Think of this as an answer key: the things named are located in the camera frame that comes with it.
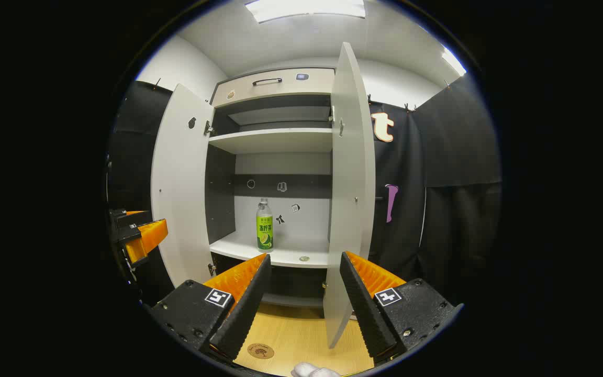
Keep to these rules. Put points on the black backdrop cloth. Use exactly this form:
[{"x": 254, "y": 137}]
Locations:
[{"x": 453, "y": 157}]

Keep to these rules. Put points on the small ceiling light panel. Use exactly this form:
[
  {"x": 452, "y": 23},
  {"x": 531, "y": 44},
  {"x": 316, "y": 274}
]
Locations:
[{"x": 453, "y": 62}]

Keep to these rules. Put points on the large ceiling light panel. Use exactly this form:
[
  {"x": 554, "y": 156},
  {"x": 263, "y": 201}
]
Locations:
[{"x": 306, "y": 8}]

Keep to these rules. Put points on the grey cabinet door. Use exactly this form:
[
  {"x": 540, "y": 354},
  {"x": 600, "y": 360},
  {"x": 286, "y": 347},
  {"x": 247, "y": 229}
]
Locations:
[
  {"x": 181, "y": 183},
  {"x": 351, "y": 183}
]

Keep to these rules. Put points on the round brown coaster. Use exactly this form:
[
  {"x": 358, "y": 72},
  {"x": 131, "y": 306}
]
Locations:
[{"x": 260, "y": 351}]

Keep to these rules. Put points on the grey cabinet drawer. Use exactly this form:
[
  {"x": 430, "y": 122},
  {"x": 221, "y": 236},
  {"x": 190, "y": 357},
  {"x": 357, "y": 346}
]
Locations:
[{"x": 312, "y": 89}]

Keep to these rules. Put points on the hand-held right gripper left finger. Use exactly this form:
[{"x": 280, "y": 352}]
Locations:
[{"x": 246, "y": 309}]

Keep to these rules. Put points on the green label plastic bottle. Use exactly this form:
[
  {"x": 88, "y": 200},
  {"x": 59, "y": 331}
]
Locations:
[{"x": 265, "y": 230}]

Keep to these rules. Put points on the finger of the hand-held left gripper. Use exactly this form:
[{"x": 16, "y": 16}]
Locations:
[
  {"x": 134, "y": 217},
  {"x": 149, "y": 238}
]

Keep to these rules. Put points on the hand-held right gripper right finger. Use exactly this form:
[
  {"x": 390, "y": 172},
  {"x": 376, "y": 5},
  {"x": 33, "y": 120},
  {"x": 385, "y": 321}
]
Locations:
[{"x": 364, "y": 309}]

